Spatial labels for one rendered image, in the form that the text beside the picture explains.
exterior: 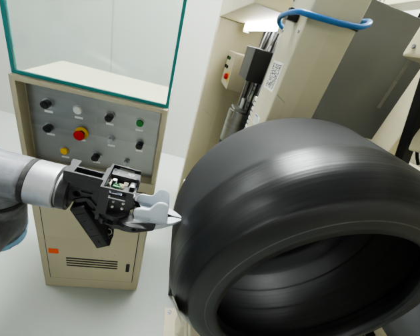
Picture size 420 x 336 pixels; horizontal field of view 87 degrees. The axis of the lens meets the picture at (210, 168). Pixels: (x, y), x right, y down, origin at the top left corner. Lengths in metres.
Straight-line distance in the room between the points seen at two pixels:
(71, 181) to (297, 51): 0.55
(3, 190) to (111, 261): 1.14
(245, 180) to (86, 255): 1.28
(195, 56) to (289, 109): 2.28
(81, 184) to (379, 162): 0.46
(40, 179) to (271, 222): 0.35
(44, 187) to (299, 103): 0.59
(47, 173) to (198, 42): 2.56
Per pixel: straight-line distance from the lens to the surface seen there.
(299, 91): 0.65
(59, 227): 1.41
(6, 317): 1.83
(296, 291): 0.86
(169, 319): 1.71
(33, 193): 0.43
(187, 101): 2.94
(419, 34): 0.76
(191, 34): 2.86
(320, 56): 0.66
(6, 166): 0.45
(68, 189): 0.43
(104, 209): 0.41
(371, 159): 0.41
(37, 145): 1.21
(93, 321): 1.71
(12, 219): 0.51
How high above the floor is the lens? 1.55
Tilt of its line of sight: 29 degrees down
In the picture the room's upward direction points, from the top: 17 degrees clockwise
